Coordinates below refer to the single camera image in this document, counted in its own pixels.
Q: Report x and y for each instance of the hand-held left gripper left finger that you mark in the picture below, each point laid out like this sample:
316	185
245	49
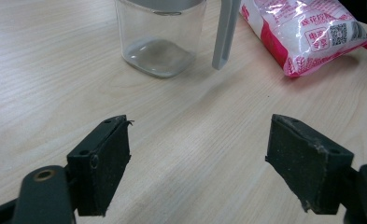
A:
100	168

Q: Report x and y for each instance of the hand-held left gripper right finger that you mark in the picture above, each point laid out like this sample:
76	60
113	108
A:
305	168

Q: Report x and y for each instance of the white and pink sugar bag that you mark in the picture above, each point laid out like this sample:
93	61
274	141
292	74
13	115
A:
305	34

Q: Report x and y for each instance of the clear jar with grey lid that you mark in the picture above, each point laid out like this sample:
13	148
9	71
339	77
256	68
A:
159	34

